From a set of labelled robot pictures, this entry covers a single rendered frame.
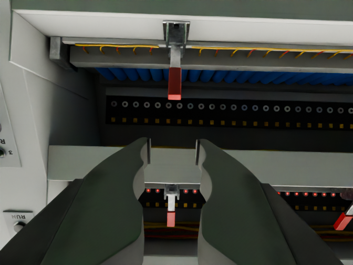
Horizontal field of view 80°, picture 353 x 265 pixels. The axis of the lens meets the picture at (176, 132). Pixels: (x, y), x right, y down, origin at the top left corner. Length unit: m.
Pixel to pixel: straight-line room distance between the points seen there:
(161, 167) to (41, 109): 0.16
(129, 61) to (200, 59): 0.09
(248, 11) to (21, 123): 0.27
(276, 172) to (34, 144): 0.30
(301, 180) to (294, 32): 0.18
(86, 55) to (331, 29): 0.28
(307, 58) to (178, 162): 0.21
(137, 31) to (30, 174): 0.22
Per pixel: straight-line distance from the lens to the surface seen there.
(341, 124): 0.51
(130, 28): 0.26
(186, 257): 0.40
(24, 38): 0.29
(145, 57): 0.29
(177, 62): 0.22
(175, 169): 0.28
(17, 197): 0.36
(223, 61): 0.29
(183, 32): 0.24
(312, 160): 0.33
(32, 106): 0.29
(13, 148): 0.32
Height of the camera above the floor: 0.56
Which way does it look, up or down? 20 degrees up
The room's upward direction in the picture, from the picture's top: 178 degrees counter-clockwise
